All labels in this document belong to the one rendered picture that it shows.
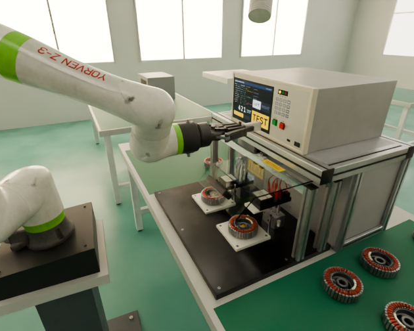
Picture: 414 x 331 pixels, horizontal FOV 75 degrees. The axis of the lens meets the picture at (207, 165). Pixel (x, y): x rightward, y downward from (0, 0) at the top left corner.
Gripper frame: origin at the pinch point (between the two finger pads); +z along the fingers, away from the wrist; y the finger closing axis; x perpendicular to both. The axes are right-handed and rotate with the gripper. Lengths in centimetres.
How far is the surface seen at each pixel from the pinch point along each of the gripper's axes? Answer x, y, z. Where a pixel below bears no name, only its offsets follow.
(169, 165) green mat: -43, -68, -7
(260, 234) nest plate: -39.7, 8.6, 1.7
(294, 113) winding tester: 5.6, 8.4, 9.8
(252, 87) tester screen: 9.9, -14.5, 9.7
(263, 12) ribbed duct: 42, -101, 76
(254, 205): -29.5, 3.9, 1.4
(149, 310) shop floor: -118, -38, -35
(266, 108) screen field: 4.2, -5.3, 9.7
